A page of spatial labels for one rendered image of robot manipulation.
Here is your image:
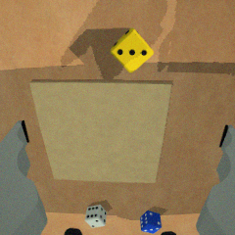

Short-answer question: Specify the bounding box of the blue die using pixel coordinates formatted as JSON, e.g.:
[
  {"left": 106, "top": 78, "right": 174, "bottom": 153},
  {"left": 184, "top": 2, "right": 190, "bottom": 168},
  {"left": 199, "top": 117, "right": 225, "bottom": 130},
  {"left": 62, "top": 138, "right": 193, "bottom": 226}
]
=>
[{"left": 140, "top": 211, "right": 162, "bottom": 234}]

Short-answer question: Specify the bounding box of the yellow die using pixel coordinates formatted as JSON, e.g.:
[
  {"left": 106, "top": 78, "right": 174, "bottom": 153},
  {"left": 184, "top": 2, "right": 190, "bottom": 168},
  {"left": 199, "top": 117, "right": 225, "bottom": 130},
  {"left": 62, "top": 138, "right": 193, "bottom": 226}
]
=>
[{"left": 111, "top": 28, "right": 154, "bottom": 72}]

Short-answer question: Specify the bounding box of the white die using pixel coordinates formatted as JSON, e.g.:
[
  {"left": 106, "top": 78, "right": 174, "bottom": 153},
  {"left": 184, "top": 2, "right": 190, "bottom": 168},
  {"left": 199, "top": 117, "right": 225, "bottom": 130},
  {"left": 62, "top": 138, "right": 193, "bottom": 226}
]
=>
[{"left": 85, "top": 205, "right": 107, "bottom": 228}]

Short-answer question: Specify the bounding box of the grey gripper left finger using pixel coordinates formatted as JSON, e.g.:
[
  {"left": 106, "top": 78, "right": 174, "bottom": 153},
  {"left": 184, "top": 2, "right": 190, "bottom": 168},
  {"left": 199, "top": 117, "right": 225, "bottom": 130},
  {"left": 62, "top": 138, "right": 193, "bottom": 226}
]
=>
[{"left": 0, "top": 120, "right": 48, "bottom": 235}]

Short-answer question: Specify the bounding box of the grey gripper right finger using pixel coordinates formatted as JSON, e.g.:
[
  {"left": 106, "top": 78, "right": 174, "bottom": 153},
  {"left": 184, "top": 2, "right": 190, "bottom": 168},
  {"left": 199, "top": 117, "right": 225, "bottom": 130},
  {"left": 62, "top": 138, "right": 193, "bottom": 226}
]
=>
[{"left": 196, "top": 125, "right": 235, "bottom": 235}]

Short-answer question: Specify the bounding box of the tan square mat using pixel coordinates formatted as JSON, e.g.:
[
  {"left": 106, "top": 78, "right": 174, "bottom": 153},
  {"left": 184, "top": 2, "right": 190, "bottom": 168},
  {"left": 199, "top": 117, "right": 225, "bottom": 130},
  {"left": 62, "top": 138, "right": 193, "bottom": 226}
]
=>
[{"left": 29, "top": 81, "right": 172, "bottom": 183}]

